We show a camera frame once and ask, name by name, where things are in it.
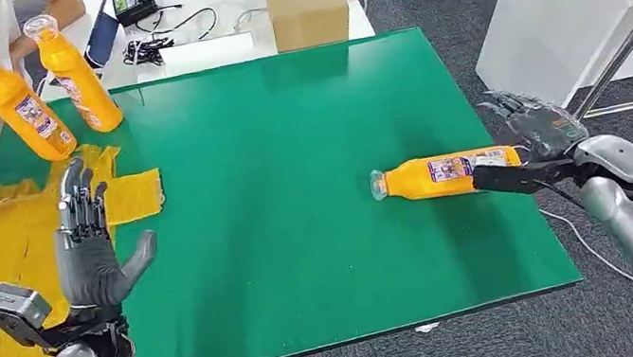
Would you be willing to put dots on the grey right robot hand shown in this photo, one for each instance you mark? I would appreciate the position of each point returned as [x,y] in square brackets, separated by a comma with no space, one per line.
[544,128]

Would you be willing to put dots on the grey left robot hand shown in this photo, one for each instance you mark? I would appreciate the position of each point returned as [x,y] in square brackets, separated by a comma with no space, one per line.
[86,270]

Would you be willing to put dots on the orange drink bottle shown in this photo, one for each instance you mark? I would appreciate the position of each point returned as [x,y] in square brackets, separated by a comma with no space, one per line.
[27,115]
[83,87]
[412,182]

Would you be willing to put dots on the green table mat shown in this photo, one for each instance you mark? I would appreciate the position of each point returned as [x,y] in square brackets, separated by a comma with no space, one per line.
[290,175]

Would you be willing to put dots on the flat white box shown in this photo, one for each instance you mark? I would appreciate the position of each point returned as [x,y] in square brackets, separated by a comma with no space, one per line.
[208,53]

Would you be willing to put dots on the brown cardboard box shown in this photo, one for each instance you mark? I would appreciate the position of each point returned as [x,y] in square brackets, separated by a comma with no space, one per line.
[307,10]

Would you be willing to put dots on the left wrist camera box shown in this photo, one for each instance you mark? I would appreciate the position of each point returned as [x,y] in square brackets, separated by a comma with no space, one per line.
[16,310]

